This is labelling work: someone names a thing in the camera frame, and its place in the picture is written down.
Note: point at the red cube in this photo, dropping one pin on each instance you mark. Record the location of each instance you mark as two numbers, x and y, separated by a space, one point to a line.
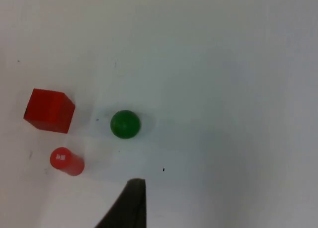
49 110

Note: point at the red cylinder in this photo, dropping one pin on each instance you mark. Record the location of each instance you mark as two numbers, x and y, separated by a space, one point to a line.
66 161

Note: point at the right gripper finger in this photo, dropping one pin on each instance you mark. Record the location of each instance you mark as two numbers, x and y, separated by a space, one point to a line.
130 208

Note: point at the green ball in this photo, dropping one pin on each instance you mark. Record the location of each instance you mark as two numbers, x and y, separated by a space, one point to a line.
125 124

